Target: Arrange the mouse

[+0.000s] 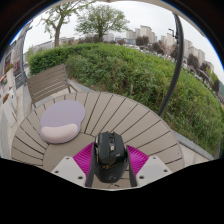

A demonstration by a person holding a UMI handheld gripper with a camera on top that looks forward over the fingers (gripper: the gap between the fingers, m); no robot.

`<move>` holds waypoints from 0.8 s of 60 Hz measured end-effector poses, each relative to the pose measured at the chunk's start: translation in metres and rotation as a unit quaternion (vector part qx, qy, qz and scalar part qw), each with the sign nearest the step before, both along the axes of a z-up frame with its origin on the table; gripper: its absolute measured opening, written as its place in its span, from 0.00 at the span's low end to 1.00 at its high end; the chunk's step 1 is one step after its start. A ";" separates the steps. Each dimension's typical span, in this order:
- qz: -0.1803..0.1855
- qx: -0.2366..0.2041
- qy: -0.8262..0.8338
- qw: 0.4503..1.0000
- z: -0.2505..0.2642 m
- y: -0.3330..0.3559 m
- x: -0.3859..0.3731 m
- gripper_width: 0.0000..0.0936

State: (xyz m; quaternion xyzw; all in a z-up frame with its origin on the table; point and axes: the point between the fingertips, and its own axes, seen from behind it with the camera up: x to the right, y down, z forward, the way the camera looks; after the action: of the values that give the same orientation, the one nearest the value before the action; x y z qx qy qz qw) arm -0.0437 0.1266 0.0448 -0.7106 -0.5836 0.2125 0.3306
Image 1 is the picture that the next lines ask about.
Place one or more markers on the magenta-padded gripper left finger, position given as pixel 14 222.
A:
pixel 81 160

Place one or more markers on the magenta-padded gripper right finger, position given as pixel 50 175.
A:
pixel 137 160

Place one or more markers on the black computer mouse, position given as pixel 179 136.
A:
pixel 109 156

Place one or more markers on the lavender mouse pad with wrist rest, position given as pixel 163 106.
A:
pixel 61 116

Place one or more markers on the slatted wooden chair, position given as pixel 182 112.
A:
pixel 46 81

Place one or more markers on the green hedge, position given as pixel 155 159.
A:
pixel 133 73

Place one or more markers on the dark curved umbrella pole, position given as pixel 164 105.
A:
pixel 176 66

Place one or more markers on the distant apartment buildings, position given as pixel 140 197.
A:
pixel 145 31

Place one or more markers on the sparse tree with bare trunk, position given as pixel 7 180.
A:
pixel 57 31

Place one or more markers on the round leafy tree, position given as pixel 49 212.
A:
pixel 100 20

